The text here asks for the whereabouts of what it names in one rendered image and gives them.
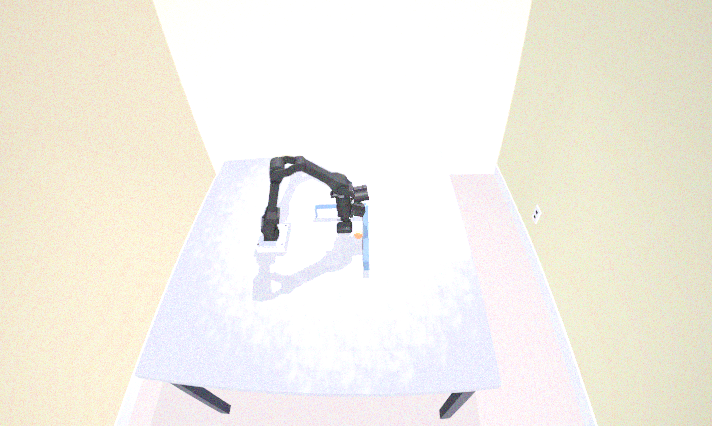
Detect low clear corner walls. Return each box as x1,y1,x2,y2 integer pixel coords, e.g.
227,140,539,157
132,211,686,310
315,208,369,230

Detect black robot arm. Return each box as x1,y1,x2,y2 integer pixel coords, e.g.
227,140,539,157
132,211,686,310
261,155,369,241

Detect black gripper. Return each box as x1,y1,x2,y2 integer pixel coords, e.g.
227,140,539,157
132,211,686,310
336,198,352,234

